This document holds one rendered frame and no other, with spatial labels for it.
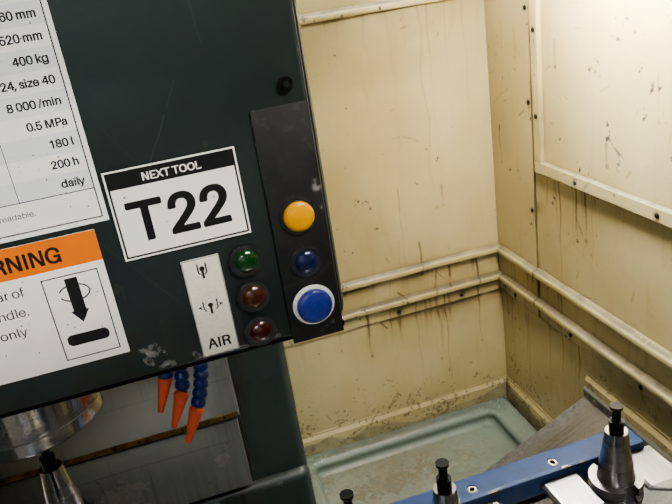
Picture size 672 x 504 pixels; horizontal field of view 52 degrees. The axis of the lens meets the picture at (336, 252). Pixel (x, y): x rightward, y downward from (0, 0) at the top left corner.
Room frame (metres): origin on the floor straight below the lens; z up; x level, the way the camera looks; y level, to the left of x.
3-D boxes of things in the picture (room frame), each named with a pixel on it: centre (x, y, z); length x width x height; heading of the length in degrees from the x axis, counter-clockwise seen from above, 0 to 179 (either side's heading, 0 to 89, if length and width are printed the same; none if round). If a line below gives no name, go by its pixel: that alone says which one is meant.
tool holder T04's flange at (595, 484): (0.65, -0.29, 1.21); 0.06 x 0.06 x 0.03
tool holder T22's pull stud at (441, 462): (0.60, -0.08, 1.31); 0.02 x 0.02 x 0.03
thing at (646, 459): (0.67, -0.35, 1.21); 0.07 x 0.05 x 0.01; 13
